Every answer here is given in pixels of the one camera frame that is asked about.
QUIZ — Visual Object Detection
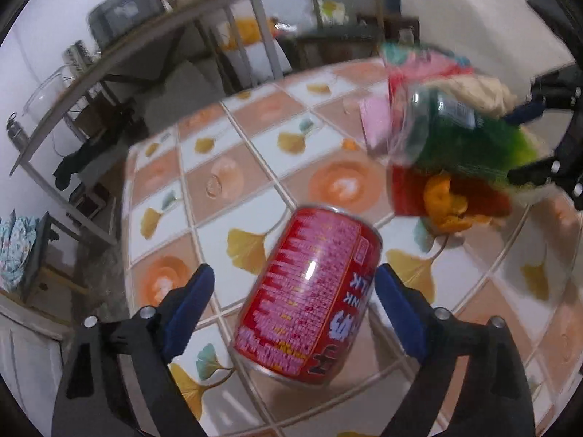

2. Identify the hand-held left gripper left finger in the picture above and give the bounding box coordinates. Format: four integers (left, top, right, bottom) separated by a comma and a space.
51, 263, 216, 437

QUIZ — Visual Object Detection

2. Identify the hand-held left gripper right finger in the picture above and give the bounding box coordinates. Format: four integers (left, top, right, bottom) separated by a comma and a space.
373, 263, 536, 437

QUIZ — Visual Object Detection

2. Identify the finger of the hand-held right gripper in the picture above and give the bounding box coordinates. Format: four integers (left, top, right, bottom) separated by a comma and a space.
508, 158, 575, 187
503, 66, 583, 126

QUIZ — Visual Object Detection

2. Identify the red snack bag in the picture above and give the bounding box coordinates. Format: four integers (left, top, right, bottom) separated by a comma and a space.
380, 41, 513, 219

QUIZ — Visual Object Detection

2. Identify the green plastic bottle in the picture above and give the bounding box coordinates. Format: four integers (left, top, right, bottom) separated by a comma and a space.
391, 86, 539, 192

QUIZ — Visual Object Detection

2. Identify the red drink can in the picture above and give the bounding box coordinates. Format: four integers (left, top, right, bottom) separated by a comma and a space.
232, 206, 383, 385

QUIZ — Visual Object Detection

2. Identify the pink bubble wrap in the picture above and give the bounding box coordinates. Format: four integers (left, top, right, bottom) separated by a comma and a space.
359, 95, 398, 152

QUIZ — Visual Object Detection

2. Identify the crumpled beige paper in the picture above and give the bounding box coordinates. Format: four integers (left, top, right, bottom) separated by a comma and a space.
451, 73, 519, 120

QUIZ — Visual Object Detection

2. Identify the white quilted mattress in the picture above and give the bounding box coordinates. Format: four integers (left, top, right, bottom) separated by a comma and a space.
400, 0, 579, 83

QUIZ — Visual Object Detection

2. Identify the dark side table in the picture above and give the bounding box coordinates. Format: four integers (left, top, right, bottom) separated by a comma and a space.
383, 16, 420, 52

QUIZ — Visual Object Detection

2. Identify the wooden stool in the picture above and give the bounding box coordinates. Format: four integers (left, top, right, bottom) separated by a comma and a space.
18, 212, 83, 310

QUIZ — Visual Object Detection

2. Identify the tile-patterned tablecloth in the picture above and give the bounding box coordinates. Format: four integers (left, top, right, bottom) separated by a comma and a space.
121, 57, 583, 437

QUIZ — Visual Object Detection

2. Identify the white panelled cabinet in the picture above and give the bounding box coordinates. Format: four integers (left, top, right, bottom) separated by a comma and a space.
0, 291, 65, 424

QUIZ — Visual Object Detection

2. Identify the patterned folded cloth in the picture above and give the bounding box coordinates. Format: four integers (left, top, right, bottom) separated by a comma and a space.
0, 212, 40, 293

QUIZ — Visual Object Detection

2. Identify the black clothing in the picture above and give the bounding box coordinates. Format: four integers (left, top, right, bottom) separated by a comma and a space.
54, 139, 120, 188

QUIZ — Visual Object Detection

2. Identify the wooden chair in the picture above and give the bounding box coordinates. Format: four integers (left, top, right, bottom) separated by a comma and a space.
278, 0, 388, 74

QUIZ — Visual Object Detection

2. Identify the white green packet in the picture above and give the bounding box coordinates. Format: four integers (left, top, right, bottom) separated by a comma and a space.
319, 0, 349, 25

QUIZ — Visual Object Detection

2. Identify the cardboard box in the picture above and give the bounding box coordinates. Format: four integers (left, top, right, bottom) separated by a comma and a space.
73, 105, 116, 138

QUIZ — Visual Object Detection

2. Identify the metal flask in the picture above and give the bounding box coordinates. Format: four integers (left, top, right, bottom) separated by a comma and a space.
5, 111, 29, 145

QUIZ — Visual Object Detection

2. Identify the glass bowl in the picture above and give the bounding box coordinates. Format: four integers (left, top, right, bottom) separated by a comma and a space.
23, 66, 74, 115

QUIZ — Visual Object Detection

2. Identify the grey metal shelf table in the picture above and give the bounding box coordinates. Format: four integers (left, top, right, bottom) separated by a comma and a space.
9, 0, 292, 247

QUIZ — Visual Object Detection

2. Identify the orange plastic bag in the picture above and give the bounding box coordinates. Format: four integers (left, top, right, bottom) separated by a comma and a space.
225, 17, 279, 52

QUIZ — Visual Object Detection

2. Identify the dark grey box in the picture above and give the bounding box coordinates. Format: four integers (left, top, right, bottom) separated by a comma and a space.
86, 0, 165, 49

